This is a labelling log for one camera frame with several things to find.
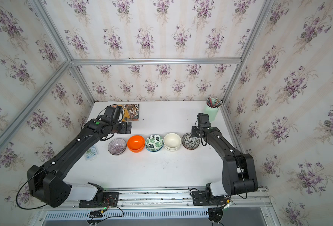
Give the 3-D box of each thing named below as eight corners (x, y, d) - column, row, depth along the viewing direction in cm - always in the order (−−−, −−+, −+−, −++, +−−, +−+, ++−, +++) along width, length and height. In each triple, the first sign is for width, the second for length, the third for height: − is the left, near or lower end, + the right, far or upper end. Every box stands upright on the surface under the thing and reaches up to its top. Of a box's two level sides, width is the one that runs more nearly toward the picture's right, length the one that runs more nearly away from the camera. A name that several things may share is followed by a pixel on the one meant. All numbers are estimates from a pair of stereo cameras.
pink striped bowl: (108, 157, 90) (105, 153, 85) (112, 142, 97) (110, 138, 92) (125, 157, 90) (123, 153, 85) (128, 142, 97) (126, 138, 92)
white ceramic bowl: (163, 153, 92) (163, 148, 86) (163, 138, 99) (163, 132, 93) (180, 153, 92) (181, 148, 86) (179, 138, 99) (180, 133, 93)
